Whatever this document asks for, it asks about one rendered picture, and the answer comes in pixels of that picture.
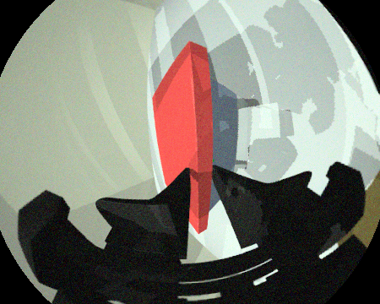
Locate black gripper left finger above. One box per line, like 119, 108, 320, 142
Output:
95, 166, 191, 260

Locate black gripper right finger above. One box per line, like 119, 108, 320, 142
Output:
211, 165, 312, 249

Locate red rectangular lid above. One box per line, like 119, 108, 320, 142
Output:
152, 41, 213, 234

